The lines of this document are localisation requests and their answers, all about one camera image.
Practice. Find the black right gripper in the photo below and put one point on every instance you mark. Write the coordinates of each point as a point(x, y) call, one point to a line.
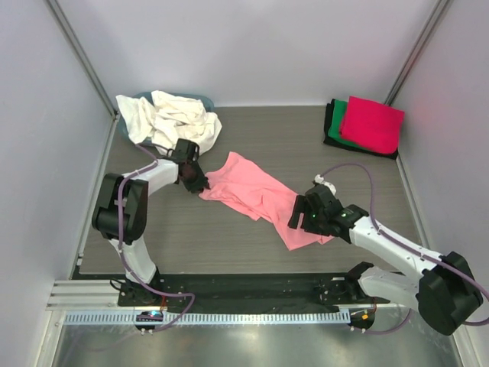
point(302, 205)

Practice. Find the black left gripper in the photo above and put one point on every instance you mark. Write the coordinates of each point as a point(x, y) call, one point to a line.
point(200, 183)

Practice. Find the pink t-shirt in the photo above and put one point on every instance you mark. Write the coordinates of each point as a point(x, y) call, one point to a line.
point(241, 185)

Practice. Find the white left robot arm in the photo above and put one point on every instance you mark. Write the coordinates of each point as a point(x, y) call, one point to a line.
point(120, 213)

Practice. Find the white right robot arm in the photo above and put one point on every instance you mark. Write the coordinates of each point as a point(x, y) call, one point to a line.
point(440, 288)

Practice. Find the folded black t-shirt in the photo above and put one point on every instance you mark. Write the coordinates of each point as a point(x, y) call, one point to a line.
point(329, 141)

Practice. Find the white crumpled t-shirt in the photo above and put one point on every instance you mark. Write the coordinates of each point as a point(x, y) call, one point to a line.
point(172, 122)

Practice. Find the teal plastic basket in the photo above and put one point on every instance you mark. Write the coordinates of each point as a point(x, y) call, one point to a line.
point(208, 101)

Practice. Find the folded green t-shirt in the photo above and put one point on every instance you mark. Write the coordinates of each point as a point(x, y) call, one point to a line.
point(339, 110)

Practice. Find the folded magenta t-shirt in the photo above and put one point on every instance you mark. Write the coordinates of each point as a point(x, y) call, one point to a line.
point(372, 125)

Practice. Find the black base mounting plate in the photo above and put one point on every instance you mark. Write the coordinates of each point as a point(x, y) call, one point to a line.
point(262, 293)

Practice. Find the slotted grey cable duct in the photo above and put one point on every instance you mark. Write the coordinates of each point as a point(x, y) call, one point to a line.
point(150, 317)

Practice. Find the aluminium frame rail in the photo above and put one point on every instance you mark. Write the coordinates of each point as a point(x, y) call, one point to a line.
point(82, 295)

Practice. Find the left aluminium corner post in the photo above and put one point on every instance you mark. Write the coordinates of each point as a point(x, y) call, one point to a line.
point(70, 35)

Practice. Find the aluminium corner post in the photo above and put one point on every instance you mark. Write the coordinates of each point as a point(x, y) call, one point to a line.
point(70, 35)
point(428, 30)

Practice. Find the right aluminium corner post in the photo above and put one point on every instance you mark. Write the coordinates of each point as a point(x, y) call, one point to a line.
point(428, 30)

